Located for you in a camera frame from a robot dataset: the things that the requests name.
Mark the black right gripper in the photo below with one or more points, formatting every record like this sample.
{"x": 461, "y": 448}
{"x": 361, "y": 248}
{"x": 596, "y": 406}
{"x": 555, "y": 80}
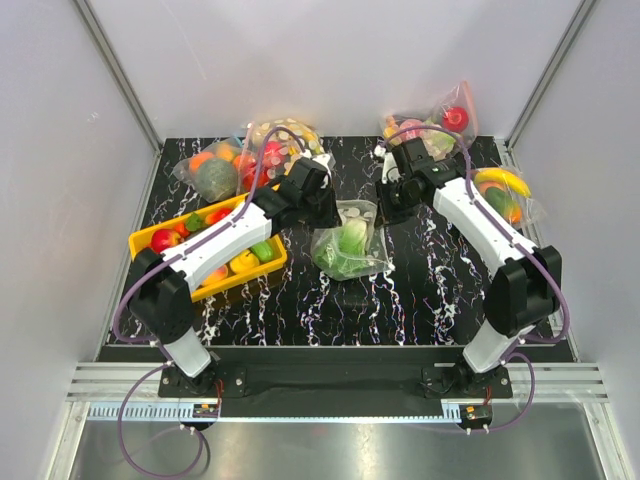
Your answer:
{"x": 385, "y": 214}

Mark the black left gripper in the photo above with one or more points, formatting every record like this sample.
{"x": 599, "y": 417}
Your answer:
{"x": 332, "y": 217}

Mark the green fake lettuce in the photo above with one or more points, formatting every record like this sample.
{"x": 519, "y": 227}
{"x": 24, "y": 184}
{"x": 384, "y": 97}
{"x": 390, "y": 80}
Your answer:
{"x": 341, "y": 253}

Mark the clear zip top bag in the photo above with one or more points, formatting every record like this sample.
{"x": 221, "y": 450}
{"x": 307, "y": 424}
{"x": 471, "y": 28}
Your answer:
{"x": 376, "y": 248}

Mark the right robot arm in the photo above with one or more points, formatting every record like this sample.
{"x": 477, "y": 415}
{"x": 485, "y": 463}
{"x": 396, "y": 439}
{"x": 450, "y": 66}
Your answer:
{"x": 525, "y": 279}

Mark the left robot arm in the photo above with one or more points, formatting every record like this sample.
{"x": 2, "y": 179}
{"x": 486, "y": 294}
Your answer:
{"x": 160, "y": 297}

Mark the green fake bitter gourd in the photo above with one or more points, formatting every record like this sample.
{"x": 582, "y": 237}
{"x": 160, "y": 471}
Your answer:
{"x": 263, "y": 251}

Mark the polka dot zip bag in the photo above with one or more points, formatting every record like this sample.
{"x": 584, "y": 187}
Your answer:
{"x": 272, "y": 147}

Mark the yellow fake pear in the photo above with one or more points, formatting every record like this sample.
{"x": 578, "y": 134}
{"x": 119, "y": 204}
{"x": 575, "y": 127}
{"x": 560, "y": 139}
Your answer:
{"x": 244, "y": 262}

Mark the far right dotted bag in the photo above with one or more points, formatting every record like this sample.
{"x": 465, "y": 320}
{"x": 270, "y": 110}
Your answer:
{"x": 439, "y": 145}

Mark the red wax apple fake fruit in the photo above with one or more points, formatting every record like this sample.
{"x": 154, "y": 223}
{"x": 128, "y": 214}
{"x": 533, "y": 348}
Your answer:
{"x": 217, "y": 215}

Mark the clear bag with red fruit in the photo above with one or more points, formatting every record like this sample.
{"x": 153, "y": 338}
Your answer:
{"x": 456, "y": 112}

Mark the clear bag with melon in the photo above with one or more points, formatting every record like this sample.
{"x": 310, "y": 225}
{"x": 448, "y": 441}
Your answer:
{"x": 212, "y": 172}

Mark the right bag with banana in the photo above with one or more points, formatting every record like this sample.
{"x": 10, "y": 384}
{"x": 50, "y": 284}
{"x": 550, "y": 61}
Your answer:
{"x": 509, "y": 195}

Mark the pink yellow fake peach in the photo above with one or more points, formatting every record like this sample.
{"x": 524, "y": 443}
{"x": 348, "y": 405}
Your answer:
{"x": 216, "y": 276}

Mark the orange fake carrot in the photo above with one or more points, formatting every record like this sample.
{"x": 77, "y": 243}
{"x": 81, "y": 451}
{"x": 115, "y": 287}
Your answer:
{"x": 191, "y": 225}

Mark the yellow plastic tray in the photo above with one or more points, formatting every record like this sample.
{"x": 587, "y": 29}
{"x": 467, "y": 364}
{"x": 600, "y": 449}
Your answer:
{"x": 141, "y": 239}

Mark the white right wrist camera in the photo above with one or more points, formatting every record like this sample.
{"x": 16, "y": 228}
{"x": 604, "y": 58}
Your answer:
{"x": 390, "y": 171}

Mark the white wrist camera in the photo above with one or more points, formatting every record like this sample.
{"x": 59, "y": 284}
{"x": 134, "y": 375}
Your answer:
{"x": 326, "y": 160}
{"x": 390, "y": 171}

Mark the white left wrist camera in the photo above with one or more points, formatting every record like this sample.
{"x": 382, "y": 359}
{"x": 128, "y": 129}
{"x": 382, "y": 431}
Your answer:
{"x": 326, "y": 160}

